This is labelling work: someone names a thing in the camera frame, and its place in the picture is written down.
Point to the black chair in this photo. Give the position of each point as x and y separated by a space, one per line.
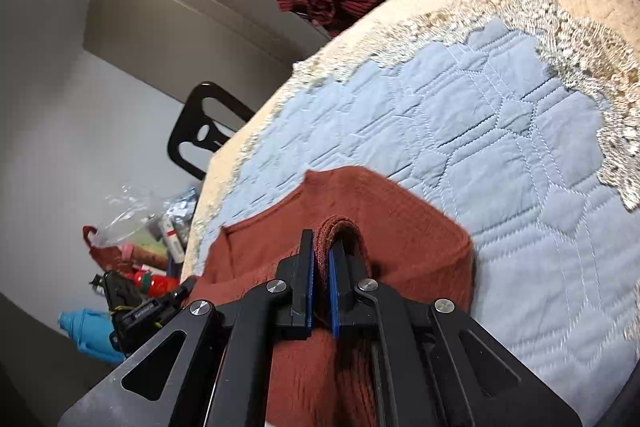
220 99

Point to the tall cabinet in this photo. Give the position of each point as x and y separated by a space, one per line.
200 7

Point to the clear plastic bag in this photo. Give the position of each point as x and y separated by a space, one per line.
130 217

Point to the teal spray bottle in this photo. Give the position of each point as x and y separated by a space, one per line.
90 332

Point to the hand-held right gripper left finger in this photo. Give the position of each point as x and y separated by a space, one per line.
309 287

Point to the red reindeer bottle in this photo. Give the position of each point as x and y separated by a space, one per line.
160 284

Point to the blue and beige quilted blanket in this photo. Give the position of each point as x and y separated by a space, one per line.
475 132

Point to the red bag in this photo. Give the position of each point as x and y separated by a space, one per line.
107 257

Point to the white and red box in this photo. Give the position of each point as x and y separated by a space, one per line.
172 237

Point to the rust brown knit sweater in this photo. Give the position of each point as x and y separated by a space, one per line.
400 227

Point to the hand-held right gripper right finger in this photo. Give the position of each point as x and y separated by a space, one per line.
334 292

